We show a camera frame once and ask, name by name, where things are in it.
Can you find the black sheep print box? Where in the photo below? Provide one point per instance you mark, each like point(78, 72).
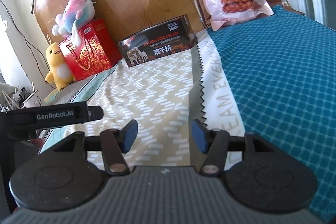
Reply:
point(163, 39)

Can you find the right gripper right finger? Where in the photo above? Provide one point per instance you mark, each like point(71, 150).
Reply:
point(212, 143)

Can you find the patterned bed sheet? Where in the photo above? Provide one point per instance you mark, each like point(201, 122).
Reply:
point(164, 96)

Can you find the red gift box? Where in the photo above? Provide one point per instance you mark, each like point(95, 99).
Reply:
point(96, 53)

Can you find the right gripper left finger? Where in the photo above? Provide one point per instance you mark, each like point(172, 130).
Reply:
point(115, 143)

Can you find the yellow duck plush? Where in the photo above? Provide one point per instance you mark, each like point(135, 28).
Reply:
point(59, 73)

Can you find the teal blue mat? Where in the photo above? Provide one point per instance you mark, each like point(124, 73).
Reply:
point(281, 70)

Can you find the pastel plush toy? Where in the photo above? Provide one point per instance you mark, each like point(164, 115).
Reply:
point(76, 15)

